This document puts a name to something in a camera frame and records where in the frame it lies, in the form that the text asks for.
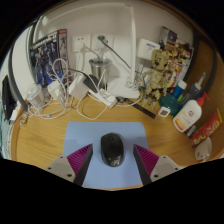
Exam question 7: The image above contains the clear lidded plastic cup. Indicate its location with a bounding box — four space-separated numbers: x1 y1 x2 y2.
25 83 46 109

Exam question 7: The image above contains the white cable tangle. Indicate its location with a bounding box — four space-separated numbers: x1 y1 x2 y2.
19 44 144 122

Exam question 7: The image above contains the green bowl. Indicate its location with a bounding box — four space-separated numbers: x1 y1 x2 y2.
158 93 183 117

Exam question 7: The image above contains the white cube charger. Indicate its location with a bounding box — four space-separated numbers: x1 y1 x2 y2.
47 80 63 100

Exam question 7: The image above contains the robot model kit box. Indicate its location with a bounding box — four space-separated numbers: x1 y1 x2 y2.
29 28 69 88

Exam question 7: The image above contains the white power adapter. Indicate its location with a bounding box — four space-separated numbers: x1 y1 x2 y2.
68 74 90 100

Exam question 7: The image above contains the light blue mouse pad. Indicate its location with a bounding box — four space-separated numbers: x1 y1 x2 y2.
62 121 150 189

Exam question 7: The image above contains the white mug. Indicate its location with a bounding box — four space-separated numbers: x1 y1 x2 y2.
194 136 213 163

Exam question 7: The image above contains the tree creature figure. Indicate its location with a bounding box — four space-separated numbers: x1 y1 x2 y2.
141 49 171 110

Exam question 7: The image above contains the dark plugged cable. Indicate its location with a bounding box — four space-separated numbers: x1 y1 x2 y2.
97 35 132 69

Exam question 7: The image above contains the white desk lamp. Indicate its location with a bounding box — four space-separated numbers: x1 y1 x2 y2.
108 3 144 100

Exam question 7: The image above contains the white power strip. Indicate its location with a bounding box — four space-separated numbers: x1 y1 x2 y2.
88 89 118 108

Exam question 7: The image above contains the dark spray bottle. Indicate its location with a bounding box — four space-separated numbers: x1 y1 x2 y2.
182 72 208 104

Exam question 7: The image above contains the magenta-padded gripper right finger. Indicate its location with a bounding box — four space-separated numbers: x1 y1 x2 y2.
133 143 182 186

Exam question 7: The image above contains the grey metal frame tube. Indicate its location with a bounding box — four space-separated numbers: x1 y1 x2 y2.
7 24 38 113

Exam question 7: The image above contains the white lotion pump bottle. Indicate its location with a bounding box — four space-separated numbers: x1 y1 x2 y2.
172 92 210 133

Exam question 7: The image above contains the white wall box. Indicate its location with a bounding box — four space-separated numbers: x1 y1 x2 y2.
136 38 162 63

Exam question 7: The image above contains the black ruler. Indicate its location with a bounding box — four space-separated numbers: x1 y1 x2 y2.
116 96 158 120

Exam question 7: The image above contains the steel tumbler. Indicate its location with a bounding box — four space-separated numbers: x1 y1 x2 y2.
88 58 113 88

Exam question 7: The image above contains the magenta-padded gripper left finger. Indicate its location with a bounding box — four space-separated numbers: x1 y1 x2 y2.
43 143 95 187

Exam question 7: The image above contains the small white cube clock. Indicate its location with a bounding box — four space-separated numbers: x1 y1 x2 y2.
157 105 172 118

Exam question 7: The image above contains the white wall socket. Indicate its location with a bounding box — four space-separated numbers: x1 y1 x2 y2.
71 33 92 54
91 32 114 51

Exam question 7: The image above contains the stack of colourful boxes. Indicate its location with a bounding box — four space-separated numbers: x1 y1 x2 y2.
158 25 195 88

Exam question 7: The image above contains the black computer mouse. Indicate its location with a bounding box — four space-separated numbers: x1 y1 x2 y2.
100 132 126 168

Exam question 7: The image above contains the red yellow snack can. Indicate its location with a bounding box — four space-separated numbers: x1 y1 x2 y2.
190 107 224 148

